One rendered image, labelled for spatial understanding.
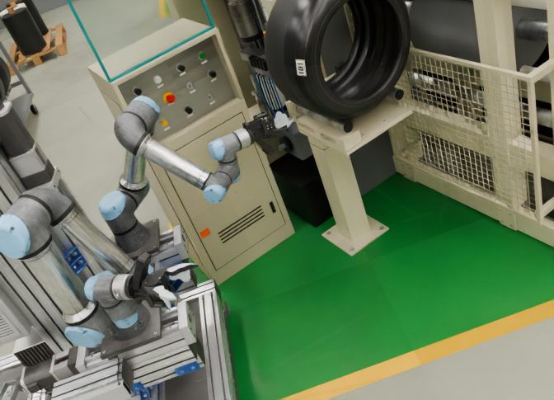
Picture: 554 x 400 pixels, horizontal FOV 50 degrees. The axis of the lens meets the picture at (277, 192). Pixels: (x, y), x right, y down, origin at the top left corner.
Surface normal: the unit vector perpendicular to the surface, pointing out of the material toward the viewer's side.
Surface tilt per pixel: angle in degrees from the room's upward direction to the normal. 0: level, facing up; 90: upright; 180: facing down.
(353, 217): 90
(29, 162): 90
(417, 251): 0
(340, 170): 90
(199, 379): 0
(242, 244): 90
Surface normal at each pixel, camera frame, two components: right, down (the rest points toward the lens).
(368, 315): -0.30, -0.77
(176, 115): 0.52, 0.36
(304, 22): -0.22, 0.11
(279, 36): -0.84, 0.04
